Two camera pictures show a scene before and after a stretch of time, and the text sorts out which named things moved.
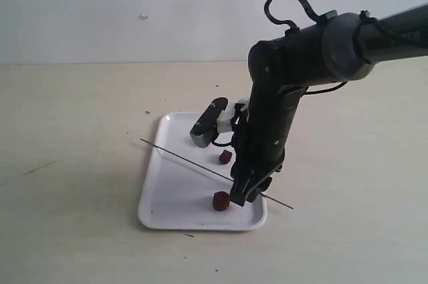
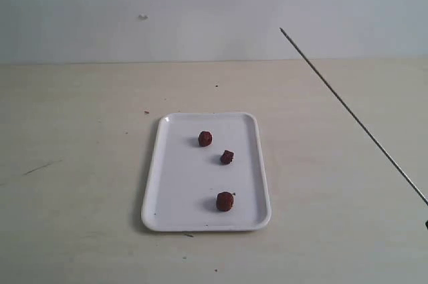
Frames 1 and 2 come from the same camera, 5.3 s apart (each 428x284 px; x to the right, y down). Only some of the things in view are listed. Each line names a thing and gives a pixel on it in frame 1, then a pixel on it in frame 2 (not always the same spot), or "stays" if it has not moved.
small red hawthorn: (225, 157) stays
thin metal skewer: (207, 169) to (352, 117)
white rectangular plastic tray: (182, 178) stays
